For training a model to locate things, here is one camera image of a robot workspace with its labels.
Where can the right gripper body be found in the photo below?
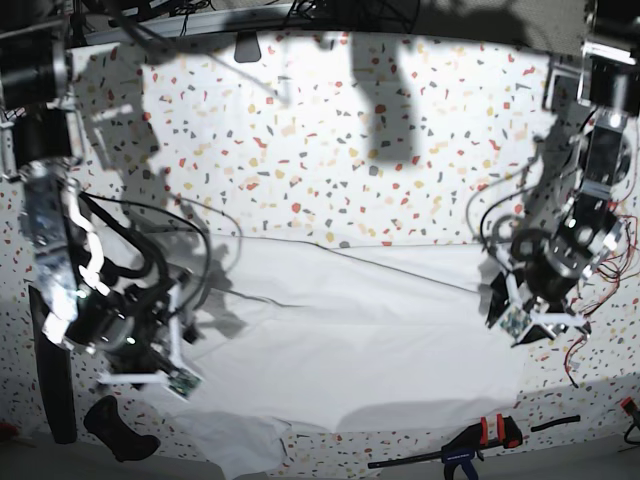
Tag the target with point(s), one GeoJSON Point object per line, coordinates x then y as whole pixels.
{"type": "Point", "coordinates": [122, 326]}

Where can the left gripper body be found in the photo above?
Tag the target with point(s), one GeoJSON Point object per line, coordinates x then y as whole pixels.
{"type": "Point", "coordinates": [553, 264]}

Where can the white T-shirt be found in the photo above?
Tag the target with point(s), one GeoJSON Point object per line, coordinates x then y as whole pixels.
{"type": "Point", "coordinates": [297, 338]}

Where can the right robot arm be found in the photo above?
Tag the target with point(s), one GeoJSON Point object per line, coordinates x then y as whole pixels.
{"type": "Point", "coordinates": [106, 288]}

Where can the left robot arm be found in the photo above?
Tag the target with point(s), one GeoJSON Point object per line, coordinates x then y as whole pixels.
{"type": "Point", "coordinates": [608, 84]}

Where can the long black cylindrical case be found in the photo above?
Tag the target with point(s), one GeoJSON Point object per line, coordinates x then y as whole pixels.
{"type": "Point", "coordinates": [54, 376]}

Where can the black game controller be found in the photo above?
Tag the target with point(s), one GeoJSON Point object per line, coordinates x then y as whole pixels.
{"type": "Point", "coordinates": [104, 422]}

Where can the short black rod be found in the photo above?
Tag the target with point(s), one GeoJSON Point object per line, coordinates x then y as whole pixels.
{"type": "Point", "coordinates": [555, 423]}

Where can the black and orange bar clamp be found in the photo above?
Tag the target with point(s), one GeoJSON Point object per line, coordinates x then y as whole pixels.
{"type": "Point", "coordinates": [464, 448]}

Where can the orange clamp at table edge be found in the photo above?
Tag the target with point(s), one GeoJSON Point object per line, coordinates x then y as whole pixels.
{"type": "Point", "coordinates": [631, 409]}

